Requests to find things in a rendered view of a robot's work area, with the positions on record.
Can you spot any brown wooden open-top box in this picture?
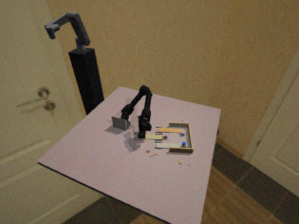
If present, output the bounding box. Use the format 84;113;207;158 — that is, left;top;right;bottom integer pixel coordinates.
169;121;194;154

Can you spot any pale yellow strip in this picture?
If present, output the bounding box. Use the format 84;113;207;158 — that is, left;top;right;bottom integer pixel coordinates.
145;134;167;140

